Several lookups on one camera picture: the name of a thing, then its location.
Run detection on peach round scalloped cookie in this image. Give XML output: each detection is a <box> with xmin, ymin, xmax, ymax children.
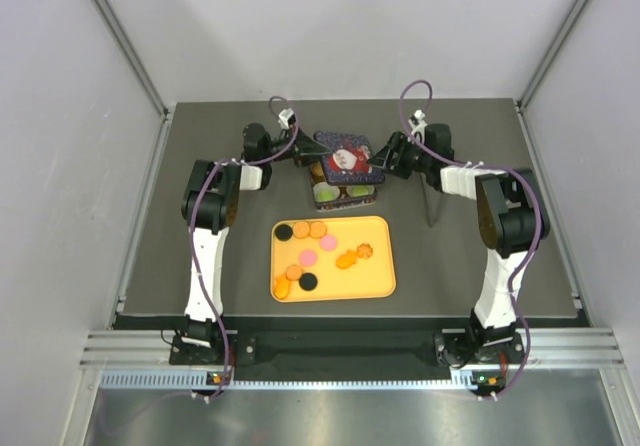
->
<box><xmin>285</xmin><ymin>264</ymin><xmax>304</xmax><ymax>282</ymax></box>

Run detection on gold tin lid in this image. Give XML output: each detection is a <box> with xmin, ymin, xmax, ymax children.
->
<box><xmin>313</xmin><ymin>131</ymin><xmax>385</xmax><ymax>186</ymax></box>

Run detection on orange fish cookie right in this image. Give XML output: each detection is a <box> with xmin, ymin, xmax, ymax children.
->
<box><xmin>336</xmin><ymin>250</ymin><xmax>358</xmax><ymax>269</ymax></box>

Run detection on orange fish cookie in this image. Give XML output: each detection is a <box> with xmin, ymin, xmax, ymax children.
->
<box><xmin>336</xmin><ymin>250</ymin><xmax>358</xmax><ymax>269</ymax></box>
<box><xmin>272</xmin><ymin>275</ymin><xmax>291</xmax><ymax>301</ymax></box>

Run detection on metal serving tongs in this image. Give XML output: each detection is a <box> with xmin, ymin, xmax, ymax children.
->
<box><xmin>419</xmin><ymin>178</ymin><xmax>447</xmax><ymax>228</ymax></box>

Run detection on black sandwich cookie bottom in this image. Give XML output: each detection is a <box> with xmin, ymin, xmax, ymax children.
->
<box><xmin>298</xmin><ymin>272</ymin><xmax>318</xmax><ymax>292</ymax></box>

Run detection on pink sandwich cookie lower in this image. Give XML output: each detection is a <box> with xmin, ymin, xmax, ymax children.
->
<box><xmin>298</xmin><ymin>249</ymin><xmax>318</xmax><ymax>268</ymax></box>

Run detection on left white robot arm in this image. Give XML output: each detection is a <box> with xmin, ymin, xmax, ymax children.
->
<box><xmin>180</xmin><ymin>109</ymin><xmax>330</xmax><ymax>366</ymax></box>

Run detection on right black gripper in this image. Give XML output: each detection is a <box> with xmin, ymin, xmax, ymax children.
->
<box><xmin>366</xmin><ymin>132</ymin><xmax>432</xmax><ymax>180</ymax></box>

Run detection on orange fish cookie left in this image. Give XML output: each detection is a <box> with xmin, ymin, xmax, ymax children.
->
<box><xmin>272</xmin><ymin>275</ymin><xmax>291</xmax><ymax>301</ymax></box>

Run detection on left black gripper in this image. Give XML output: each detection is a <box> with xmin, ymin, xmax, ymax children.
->
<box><xmin>261</xmin><ymin>124</ymin><xmax>331</xmax><ymax>167</ymax></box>

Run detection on square cookie tin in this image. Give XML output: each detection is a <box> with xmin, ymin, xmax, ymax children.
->
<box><xmin>309</xmin><ymin>163</ymin><xmax>377</xmax><ymax>211</ymax></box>

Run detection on right aluminium frame post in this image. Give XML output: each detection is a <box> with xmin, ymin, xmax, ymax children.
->
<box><xmin>515</xmin><ymin>0</ymin><xmax>592</xmax><ymax>114</ymax></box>

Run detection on left aluminium frame post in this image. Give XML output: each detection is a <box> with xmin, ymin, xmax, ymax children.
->
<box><xmin>90</xmin><ymin>0</ymin><xmax>169</xmax><ymax>118</ymax></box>

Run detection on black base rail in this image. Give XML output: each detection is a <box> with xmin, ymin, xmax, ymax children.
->
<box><xmin>169</xmin><ymin>317</ymin><xmax>526</xmax><ymax>386</ymax></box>

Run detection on black sandwich cookie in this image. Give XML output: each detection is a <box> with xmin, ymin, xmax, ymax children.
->
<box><xmin>298</xmin><ymin>272</ymin><xmax>318</xmax><ymax>292</ymax></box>
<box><xmin>274</xmin><ymin>224</ymin><xmax>293</xmax><ymax>241</ymax></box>

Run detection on black sandwich cookie top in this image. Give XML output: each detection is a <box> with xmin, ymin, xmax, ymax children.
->
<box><xmin>274</xmin><ymin>224</ymin><xmax>293</xmax><ymax>241</ymax></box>

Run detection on aluminium frame post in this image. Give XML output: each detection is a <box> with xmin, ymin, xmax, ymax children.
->
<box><xmin>90</xmin><ymin>0</ymin><xmax>169</xmax><ymax>118</ymax></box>
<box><xmin>515</xmin><ymin>0</ymin><xmax>592</xmax><ymax>114</ymax></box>

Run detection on green sandwich cookie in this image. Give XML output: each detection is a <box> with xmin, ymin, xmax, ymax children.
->
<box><xmin>316</xmin><ymin>189</ymin><xmax>335</xmax><ymax>202</ymax></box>
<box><xmin>350</xmin><ymin>185</ymin><xmax>370</xmax><ymax>197</ymax></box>

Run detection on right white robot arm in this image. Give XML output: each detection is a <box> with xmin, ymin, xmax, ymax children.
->
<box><xmin>368</xmin><ymin>124</ymin><xmax>550</xmax><ymax>362</ymax></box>

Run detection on yellow plastic tray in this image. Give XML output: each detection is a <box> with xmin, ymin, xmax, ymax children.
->
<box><xmin>270</xmin><ymin>216</ymin><xmax>396</xmax><ymax>303</ymax></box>

